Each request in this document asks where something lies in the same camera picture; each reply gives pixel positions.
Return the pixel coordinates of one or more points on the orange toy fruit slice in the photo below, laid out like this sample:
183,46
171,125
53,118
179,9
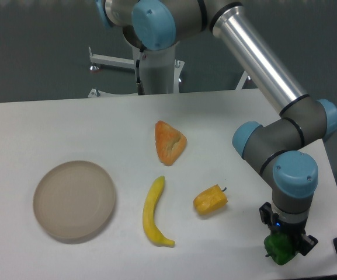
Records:
169,142

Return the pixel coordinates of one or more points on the green toy pepper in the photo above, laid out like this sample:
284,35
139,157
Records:
280,247

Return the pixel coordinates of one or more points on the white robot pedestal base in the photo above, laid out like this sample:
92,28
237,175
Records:
198,64

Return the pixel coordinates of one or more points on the beige round plate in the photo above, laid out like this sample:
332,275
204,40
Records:
74,201

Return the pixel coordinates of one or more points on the yellow toy pepper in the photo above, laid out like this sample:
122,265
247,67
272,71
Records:
210,200

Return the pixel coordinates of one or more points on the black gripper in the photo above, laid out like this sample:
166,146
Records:
289,224

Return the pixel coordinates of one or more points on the yellow toy banana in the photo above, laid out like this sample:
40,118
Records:
152,232

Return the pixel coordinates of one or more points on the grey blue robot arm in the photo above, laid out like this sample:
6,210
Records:
155,27

